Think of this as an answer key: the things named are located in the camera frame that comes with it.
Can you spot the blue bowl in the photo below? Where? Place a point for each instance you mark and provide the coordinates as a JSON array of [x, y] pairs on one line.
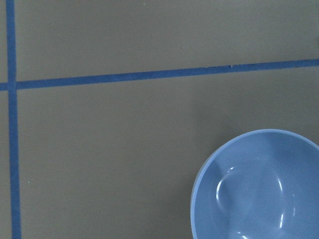
[[263, 184]]

